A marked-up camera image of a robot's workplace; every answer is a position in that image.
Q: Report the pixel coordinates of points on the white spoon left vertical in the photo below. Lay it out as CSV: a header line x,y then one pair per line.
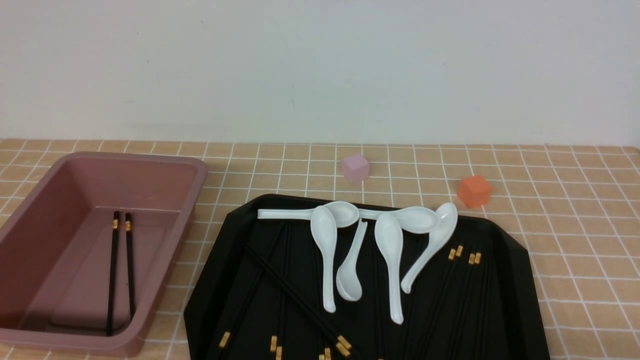
x,y
325,235

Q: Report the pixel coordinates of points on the white spoon small centre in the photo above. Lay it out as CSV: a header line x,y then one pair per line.
x,y
348,284

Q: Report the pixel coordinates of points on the black plastic tray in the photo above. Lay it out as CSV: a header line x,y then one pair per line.
x,y
502,319

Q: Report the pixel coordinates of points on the lilac cube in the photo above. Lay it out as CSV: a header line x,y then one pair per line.
x,y
355,168

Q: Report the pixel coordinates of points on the orange cube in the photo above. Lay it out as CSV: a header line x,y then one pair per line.
x,y
474,191

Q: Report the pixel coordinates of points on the white spoon far right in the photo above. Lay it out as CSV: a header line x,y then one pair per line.
x,y
447,214

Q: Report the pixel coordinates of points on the white spoon pointing left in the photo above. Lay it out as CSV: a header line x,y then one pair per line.
x,y
344,213

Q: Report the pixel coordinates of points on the white spoon centre vertical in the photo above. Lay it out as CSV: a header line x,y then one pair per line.
x,y
389,239

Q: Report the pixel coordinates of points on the pink plastic bin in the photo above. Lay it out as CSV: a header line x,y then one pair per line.
x,y
56,247

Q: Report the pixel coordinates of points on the white spoon horizontal right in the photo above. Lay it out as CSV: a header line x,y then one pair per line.
x,y
414,219

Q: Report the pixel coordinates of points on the black chopstick vertical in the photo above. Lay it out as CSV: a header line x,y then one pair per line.
x,y
286,236
282,315

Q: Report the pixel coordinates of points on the black chopstick bottom centre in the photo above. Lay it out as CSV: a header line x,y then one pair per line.
x,y
325,353

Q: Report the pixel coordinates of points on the white spoon vertical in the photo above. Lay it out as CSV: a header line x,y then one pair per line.
x,y
389,239
325,235

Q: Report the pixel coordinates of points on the black chopstick leaning left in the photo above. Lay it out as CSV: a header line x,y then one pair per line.
x,y
251,256

